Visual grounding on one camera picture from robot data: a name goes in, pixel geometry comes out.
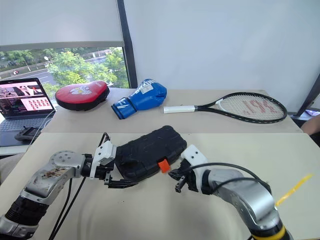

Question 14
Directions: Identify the yellow tape strip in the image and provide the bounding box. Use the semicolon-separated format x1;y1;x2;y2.
274;173;315;207

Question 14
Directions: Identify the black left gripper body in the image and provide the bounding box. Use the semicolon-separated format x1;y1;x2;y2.
94;161;115;185

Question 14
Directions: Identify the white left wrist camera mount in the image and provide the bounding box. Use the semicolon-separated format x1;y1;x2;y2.
89;140;118;180

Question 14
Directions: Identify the white laptop cable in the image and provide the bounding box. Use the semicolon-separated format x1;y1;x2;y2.
28;109;56;146

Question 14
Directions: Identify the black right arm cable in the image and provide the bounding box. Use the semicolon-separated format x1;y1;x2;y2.
186;162;273;198

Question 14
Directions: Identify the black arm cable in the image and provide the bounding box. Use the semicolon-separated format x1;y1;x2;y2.
186;162;273;198
48;132;111;240

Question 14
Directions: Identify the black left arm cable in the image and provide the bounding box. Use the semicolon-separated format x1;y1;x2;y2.
48;132;111;240

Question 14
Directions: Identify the black white tennis racket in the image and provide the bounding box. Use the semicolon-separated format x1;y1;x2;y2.
163;91;288;124

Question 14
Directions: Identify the black window pillar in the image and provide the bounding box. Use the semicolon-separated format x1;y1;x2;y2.
116;0;138;89

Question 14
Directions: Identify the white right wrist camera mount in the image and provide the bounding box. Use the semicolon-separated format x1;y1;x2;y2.
180;144;208;193

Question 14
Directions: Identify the black slanted stand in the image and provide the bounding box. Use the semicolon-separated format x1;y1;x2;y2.
296;74;320;121

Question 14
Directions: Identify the red boxing focus pad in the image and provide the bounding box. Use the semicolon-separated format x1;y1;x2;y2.
54;80;111;112

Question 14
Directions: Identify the bystander person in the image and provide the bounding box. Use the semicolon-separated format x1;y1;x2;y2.
299;117;320;148

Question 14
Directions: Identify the black plastic tool case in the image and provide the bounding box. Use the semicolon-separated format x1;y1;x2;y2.
114;125;188;180

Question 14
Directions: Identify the blue boxing glove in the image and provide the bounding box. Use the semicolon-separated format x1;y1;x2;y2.
111;78;168;120

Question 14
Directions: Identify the white roller window blind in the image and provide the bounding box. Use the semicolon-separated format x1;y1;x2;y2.
0;0;125;52

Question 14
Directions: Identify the open dark laptop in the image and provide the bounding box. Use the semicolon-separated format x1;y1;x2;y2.
0;77;56;147

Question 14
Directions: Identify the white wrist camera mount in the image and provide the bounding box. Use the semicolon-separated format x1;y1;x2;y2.
89;140;118;180
180;144;208;193

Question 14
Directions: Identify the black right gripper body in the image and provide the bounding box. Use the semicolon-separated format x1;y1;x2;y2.
175;159;201;193

